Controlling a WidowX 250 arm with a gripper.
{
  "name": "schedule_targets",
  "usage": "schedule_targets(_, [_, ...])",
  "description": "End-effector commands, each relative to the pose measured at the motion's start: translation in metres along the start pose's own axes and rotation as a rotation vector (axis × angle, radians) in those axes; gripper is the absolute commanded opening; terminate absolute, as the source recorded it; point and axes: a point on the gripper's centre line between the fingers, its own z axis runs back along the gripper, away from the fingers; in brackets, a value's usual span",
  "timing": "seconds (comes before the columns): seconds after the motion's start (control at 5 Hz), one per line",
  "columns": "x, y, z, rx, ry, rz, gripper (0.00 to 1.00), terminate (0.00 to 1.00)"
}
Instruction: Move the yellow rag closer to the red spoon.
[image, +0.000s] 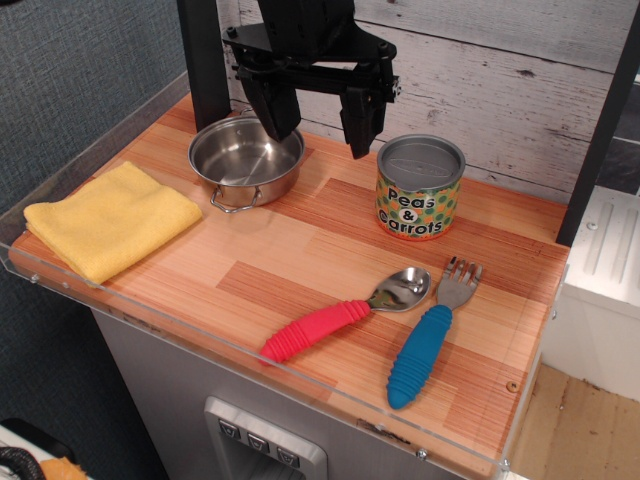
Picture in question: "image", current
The white cabinet with drainboard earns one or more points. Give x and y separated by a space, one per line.
593 330

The black left frame post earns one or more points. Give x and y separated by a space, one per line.
204 55

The blue handled fork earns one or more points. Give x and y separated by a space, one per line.
415 361

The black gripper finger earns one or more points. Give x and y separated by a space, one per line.
274 103
362 115

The orange object at corner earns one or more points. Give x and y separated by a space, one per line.
62 469

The clear acrylic table guard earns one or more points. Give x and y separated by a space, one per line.
185 325

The yellow rag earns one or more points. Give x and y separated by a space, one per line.
112 222

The grey toy fridge cabinet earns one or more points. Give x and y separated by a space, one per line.
337 402

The silver dispenser button panel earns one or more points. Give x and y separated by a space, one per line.
262 442

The black frame post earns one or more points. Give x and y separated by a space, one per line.
612 109
204 55

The black right frame post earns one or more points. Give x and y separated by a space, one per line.
612 109

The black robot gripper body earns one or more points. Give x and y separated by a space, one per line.
315 46

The small steel pot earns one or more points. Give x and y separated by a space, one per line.
244 165

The peas and carrots can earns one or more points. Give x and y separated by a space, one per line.
418 184

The red handled spoon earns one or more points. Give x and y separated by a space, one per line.
399 292

